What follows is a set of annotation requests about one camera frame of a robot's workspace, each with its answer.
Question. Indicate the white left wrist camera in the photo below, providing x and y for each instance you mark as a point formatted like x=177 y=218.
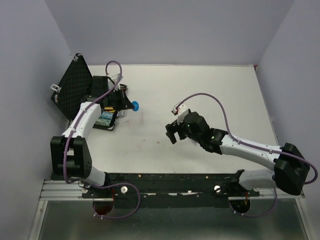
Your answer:
x=112 y=79

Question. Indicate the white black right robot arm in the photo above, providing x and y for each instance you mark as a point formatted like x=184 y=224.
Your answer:
x=284 y=166

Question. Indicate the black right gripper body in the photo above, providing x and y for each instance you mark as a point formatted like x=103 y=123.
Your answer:
x=182 y=129

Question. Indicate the black poker set case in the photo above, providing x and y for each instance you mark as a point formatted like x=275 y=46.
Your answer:
x=77 y=86

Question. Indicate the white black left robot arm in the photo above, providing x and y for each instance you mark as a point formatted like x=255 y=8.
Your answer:
x=70 y=154

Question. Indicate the blue small blind button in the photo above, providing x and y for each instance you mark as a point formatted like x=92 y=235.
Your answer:
x=136 y=106

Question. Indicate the red green chip row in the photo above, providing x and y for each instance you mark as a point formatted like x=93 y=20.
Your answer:
x=104 y=122

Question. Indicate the black aluminium base frame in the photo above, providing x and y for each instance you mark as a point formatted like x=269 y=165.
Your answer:
x=172 y=190

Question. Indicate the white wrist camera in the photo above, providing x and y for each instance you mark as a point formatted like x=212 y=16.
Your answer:
x=112 y=79
x=180 y=111

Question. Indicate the yellow blue chip row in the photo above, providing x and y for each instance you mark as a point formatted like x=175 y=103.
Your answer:
x=107 y=115

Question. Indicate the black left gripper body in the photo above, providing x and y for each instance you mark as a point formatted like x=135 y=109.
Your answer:
x=115 y=99

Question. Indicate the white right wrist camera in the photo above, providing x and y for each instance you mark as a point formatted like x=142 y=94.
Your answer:
x=180 y=111

